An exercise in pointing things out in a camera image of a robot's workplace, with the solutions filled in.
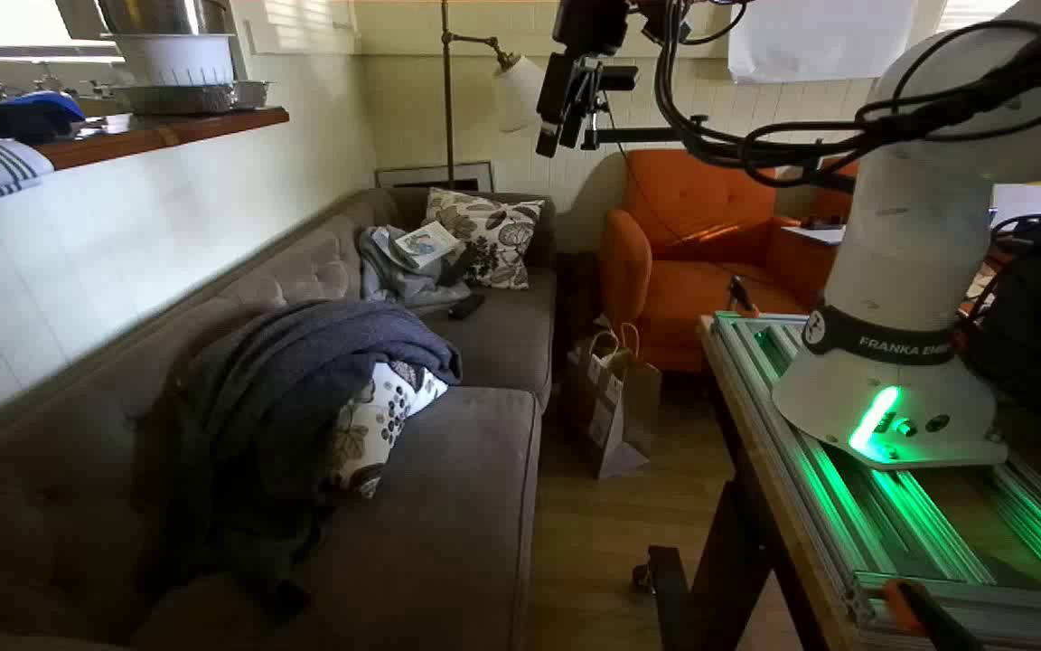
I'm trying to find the floor lamp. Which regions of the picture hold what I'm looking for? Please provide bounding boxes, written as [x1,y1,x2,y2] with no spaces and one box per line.
[436,0,541,189]

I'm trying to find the aluminium frame robot table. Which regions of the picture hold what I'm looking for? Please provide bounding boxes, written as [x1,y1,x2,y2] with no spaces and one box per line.
[634,310,1041,651]

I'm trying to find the orange armchair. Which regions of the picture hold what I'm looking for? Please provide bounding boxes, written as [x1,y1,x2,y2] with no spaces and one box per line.
[600,150,836,374]

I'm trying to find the foil baking tray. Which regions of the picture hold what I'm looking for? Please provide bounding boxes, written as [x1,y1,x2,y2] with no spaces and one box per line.
[122,81,269,116]

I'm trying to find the dark blue bowl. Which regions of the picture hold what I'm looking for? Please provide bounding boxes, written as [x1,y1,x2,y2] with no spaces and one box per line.
[0,95,87,146]

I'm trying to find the paper shopping bag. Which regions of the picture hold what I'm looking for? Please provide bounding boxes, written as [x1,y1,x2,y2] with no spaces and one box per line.
[569,322,663,476]

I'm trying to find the white pot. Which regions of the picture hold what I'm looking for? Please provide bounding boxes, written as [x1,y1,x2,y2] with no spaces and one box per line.
[115,33,235,86]

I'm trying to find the wooden counter shelf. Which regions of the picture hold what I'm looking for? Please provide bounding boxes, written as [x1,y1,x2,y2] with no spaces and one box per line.
[42,107,290,169]

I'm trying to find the blue grey clothes pile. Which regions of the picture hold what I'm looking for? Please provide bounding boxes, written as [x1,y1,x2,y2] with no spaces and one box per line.
[354,220,471,309]

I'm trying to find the dark grey blanket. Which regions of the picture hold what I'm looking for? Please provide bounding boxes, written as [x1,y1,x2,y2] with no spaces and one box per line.
[152,299,464,623]

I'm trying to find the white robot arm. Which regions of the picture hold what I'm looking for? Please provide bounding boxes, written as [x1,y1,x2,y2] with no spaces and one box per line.
[664,0,1041,466]

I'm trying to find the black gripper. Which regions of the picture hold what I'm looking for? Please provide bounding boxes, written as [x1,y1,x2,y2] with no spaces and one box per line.
[536,56,635,158]

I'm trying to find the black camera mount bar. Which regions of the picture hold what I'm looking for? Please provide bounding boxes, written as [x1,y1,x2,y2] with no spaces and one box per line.
[571,126,680,152]

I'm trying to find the floral patterned pillow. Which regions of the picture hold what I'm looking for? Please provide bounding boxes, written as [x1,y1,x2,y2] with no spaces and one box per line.
[427,189,541,288]
[324,361,447,499]

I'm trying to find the grey tufted sofa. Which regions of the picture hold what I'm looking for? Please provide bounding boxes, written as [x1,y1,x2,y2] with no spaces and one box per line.
[0,189,557,651]

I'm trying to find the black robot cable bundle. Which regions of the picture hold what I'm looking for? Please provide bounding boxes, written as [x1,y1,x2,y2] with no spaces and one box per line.
[652,0,1041,191]

